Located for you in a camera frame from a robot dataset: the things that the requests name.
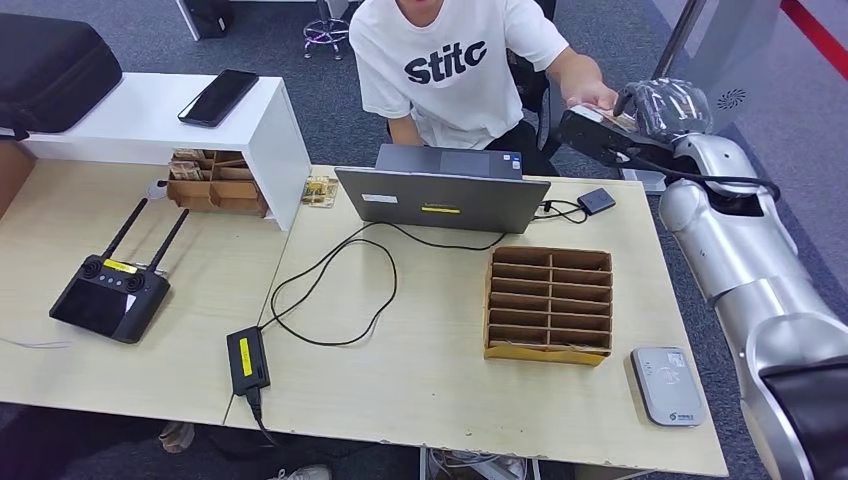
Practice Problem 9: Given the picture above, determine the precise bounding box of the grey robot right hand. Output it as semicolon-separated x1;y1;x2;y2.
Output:
556;78;713;170

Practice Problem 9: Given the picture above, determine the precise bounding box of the person's left hand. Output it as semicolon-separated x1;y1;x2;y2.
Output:
564;79;619;112

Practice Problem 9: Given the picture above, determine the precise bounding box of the brown slotted card organiser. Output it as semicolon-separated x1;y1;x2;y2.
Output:
483;246;614;368

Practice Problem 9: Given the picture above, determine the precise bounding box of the person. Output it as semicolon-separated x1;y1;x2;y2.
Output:
349;0;621;177

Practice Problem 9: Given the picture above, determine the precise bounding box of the white card reader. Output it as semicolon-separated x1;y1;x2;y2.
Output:
630;346;708;429

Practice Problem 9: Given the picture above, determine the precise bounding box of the black office chair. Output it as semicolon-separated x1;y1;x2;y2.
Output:
506;0;564;160

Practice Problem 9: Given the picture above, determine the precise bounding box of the silver kiosk stand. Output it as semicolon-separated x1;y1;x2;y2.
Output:
619;0;783;195

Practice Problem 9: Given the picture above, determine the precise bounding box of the small black external drive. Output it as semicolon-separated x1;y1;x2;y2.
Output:
576;187;617;217

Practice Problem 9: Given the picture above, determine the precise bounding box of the red floor tape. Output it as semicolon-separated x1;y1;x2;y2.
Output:
780;0;848;81

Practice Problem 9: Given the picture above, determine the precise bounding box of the grey laptop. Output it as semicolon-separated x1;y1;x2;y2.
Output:
334;143;552;235

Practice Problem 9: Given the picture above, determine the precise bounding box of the chrome stool base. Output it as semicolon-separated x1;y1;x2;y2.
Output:
303;0;352;61

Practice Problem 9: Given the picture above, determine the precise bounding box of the black smartphone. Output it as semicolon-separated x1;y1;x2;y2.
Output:
176;68;260;128

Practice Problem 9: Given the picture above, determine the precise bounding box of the brown compartment box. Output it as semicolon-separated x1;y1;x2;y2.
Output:
165;148;270;218

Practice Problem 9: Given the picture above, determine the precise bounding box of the black computer tower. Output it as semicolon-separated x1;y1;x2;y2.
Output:
178;0;235;41

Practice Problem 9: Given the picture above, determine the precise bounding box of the black power adapter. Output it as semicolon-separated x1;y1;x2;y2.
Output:
226;325;272;397

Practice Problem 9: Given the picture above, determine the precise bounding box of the white desk shelf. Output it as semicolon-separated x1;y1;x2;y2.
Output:
19;71;313;232

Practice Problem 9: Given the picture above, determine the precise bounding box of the white sneaker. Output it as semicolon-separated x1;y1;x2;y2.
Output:
158;422;197;455
268;464;333;480

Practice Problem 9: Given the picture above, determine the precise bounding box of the black remote controller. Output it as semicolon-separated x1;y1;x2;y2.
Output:
49;197;191;345

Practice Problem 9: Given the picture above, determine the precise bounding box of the black carrying case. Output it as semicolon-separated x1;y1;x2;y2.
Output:
0;13;125;142

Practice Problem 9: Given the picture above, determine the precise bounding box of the brown wooden panel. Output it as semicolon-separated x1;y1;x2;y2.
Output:
0;140;36;220

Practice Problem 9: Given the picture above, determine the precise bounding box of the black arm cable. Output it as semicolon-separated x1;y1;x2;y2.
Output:
616;150;783;203

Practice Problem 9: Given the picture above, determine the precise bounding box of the chrome stanchion post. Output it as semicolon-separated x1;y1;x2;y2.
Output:
652;0;707;82

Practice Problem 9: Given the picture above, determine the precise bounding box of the black drive cable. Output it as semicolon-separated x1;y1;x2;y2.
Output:
533;198;590;225

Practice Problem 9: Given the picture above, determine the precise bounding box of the black laptop power cable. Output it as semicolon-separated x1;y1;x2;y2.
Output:
259;220;510;348

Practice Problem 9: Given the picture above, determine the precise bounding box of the white cable bundle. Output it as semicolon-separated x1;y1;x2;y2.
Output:
427;449;531;480

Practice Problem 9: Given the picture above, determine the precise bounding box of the black mains cord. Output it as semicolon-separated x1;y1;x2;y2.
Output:
246;386;280;448

